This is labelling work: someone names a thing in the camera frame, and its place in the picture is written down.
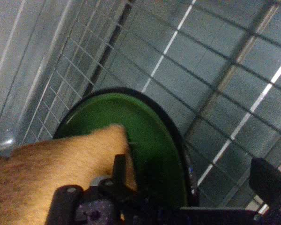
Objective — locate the tan bread slice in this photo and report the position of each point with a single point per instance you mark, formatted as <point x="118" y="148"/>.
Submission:
<point x="49" y="168"/>

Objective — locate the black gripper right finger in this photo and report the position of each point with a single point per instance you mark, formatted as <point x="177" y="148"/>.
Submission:
<point x="269" y="182"/>

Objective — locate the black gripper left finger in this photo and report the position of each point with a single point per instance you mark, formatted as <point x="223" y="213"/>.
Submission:
<point x="68" y="206"/>

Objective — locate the black plate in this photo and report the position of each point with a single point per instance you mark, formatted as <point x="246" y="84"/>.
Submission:
<point x="152" y="140"/>

